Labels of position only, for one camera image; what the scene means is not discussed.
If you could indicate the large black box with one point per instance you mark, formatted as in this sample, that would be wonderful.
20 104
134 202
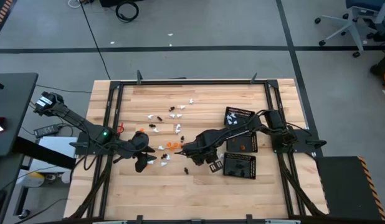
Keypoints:
117 2

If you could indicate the black desk leg beam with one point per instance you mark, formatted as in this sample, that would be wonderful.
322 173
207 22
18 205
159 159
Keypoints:
43 153

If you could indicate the silver aluminium extrusion bar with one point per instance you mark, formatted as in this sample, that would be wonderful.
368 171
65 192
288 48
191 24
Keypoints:
283 222
110 222

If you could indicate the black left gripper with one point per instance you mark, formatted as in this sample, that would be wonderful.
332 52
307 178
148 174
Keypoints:
139 141

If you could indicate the black frame bracket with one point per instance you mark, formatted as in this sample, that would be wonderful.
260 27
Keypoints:
139 77
139 219
249 219
253 78

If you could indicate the black platform hazard edge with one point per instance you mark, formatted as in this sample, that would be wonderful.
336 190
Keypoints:
345 186

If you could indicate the black aluminium table frame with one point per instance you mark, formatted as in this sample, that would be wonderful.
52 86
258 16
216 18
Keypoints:
192 82

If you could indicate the black and orange machine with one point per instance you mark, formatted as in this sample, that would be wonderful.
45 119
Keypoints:
384 71

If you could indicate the black castor wheel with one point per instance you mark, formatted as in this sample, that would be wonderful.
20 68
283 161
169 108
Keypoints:
23 214

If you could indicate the red tag on arm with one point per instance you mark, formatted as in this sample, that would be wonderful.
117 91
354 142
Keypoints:
120 128

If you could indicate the black desk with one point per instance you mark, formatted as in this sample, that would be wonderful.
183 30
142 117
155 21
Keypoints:
12 109

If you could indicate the black mesh plastic basket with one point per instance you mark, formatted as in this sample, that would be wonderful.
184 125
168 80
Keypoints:
242 112
250 165
251 143

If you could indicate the office chair with castors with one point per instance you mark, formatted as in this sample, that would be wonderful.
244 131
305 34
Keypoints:
351 25

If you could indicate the hazard striped black mat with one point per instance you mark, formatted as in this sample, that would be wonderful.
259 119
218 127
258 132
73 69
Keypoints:
1 15

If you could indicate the black spider toy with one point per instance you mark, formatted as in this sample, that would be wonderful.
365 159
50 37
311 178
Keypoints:
152 125

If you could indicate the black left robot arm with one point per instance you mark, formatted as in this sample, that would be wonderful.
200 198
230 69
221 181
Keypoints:
71 116

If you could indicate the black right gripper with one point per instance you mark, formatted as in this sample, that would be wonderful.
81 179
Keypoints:
200 149

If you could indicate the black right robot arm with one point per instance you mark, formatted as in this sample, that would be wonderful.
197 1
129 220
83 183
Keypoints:
275 119

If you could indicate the black power adapter brick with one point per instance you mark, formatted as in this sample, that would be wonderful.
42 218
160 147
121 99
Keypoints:
47 130

